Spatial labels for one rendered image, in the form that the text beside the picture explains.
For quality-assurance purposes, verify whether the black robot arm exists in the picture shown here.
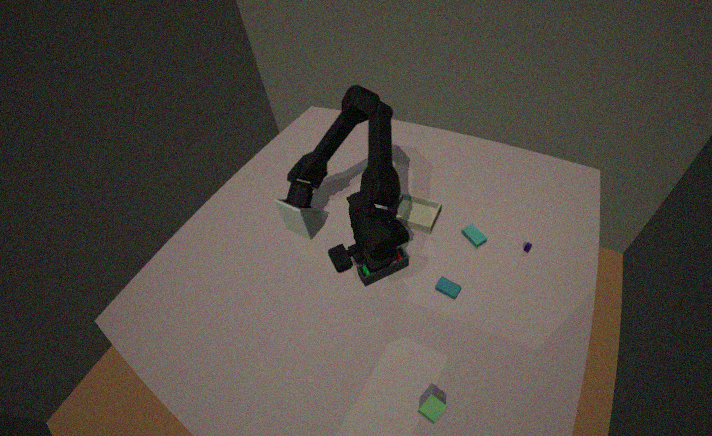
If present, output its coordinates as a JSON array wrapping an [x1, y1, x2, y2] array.
[[282, 85, 401, 272]]

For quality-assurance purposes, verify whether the teal rectangular block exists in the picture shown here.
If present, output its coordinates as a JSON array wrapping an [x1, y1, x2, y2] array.
[[462, 224, 488, 248], [435, 277, 462, 300]]

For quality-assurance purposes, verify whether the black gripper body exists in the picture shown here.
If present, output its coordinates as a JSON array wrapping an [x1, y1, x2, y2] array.
[[328, 220, 409, 273]]

